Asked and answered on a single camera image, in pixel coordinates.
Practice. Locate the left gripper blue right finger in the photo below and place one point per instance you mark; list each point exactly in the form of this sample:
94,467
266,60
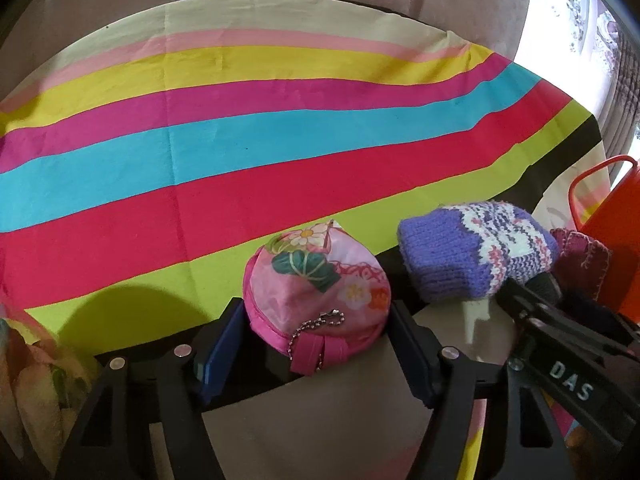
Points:
417,349

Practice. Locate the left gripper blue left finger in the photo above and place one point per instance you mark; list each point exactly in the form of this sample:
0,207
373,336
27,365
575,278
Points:
215,346

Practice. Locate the magenta fuzzy cloth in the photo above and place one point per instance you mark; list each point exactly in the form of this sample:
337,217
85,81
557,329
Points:
582,263

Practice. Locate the purple knitted mitten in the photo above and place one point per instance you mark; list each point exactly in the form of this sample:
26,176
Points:
468,251

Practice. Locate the pink floral pouch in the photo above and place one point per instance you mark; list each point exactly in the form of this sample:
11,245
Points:
316,295

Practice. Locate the red thermos flask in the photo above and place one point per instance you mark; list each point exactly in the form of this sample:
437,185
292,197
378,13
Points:
615,224

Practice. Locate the glass jar gold lid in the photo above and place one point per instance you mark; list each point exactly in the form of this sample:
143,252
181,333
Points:
43,388

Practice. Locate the striped colourful table cloth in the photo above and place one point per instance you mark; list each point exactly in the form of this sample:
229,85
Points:
142,167

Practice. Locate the white lace curtain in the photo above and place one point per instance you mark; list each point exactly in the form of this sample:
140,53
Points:
578,46

